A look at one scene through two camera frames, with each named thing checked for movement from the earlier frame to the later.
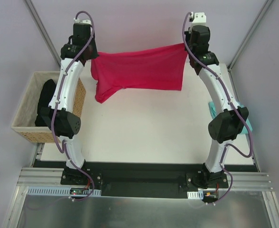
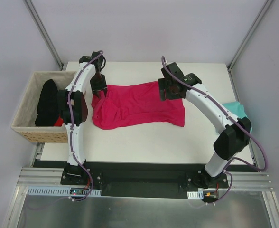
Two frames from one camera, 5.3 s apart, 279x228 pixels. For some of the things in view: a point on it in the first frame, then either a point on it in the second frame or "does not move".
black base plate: [144, 178] does not move
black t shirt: [46, 94] does not move
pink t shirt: [155, 68] → [126, 104]
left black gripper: [92, 51] → [98, 86]
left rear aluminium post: [42, 30] does not move
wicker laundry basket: [24, 121] does not move
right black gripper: [187, 38] → [164, 89]
